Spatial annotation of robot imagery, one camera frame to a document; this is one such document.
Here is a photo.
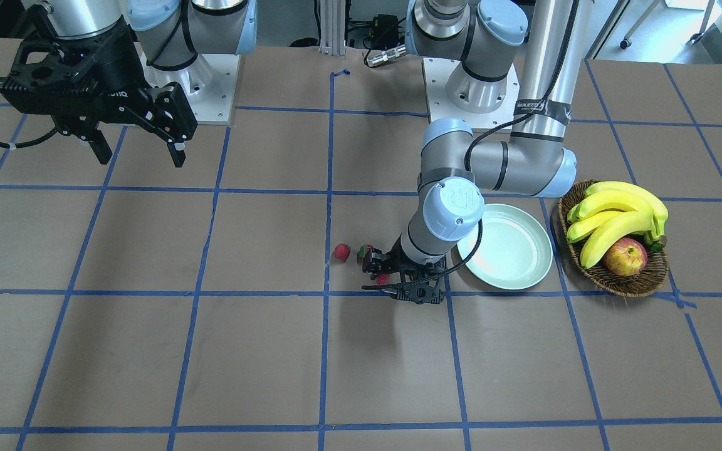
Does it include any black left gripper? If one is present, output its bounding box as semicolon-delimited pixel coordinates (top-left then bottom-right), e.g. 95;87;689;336
362;241;446;304

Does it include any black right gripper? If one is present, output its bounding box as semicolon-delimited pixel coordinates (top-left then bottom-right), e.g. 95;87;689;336
1;16;197;168

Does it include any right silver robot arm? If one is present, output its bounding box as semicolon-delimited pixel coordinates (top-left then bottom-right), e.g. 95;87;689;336
0;1;257;167

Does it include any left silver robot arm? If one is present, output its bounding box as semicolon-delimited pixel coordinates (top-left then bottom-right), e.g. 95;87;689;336
362;1;593;304

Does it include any light green plate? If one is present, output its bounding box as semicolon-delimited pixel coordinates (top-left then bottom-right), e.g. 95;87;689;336
465;204;553;291

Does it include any yellow banana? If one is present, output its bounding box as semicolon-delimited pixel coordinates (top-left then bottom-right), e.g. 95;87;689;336
565;210;624;244
567;189;653;224
579;211;654;269
584;182;669;241

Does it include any red yellow apple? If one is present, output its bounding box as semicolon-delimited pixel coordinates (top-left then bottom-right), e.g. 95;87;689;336
602;237;648;277

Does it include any brown wicker basket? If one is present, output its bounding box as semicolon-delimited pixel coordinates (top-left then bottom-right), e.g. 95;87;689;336
558;180;669;297

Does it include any bottom yellow banana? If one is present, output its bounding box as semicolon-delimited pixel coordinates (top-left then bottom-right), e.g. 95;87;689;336
579;211;654;269

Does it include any top yellow banana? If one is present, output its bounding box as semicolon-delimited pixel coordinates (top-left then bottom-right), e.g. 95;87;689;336
584;182;669;241

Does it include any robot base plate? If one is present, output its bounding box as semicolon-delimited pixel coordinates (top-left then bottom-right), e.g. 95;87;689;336
144;54;243;125

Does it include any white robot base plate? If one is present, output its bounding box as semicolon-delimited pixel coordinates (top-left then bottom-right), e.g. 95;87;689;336
423;58;520;132

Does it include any aluminium frame post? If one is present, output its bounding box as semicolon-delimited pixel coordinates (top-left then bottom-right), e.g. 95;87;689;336
317;0;348;59

